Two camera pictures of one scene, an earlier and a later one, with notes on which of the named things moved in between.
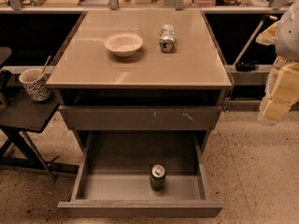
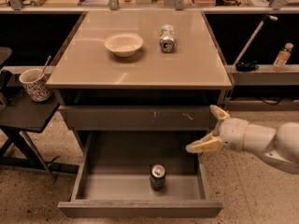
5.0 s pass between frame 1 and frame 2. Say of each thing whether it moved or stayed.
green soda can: stayed
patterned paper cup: stayed
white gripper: moved
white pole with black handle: stayed
